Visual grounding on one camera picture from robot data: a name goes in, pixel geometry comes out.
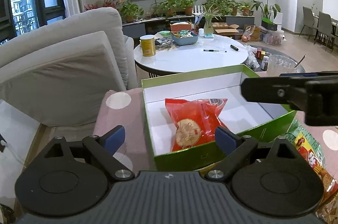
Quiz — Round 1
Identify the green cardboard box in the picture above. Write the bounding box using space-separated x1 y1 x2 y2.
142 65 296 171

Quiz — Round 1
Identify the beige sofa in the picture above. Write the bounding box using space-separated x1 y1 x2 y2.
1 8 139 127

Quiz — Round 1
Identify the glass vase with plant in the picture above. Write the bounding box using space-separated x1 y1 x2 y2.
202 4 221 35

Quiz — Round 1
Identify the pink polka dot tablecloth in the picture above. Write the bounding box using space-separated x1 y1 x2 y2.
93 70 338 187

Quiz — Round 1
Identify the white round coffee table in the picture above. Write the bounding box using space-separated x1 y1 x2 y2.
134 35 248 77

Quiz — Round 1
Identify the clear glass mug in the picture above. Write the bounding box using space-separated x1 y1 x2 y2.
266 55 297 77

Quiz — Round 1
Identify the yellow can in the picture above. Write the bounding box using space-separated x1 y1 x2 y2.
140 35 156 57

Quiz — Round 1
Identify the blue snack tray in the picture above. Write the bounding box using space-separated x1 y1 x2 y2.
171 31 198 46

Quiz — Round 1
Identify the red cookie snack bag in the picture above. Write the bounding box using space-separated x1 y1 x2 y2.
165 99 228 152

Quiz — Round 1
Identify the grey dining chair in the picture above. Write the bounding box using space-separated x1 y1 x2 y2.
299 6 317 40

